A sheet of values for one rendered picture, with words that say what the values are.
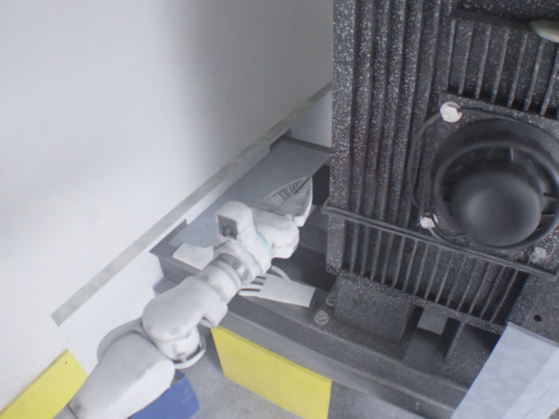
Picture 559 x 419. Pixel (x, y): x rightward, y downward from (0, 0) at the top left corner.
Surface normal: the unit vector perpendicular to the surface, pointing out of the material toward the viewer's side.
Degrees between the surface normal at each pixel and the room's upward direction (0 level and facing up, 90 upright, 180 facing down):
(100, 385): 18
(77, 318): 90
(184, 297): 10
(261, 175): 0
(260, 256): 59
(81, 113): 90
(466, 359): 0
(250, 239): 74
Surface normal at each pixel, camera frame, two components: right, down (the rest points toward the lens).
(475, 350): -0.04, -0.80
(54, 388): 0.85, 0.24
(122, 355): -0.22, -0.62
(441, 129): -0.51, 0.54
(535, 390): -0.31, 0.58
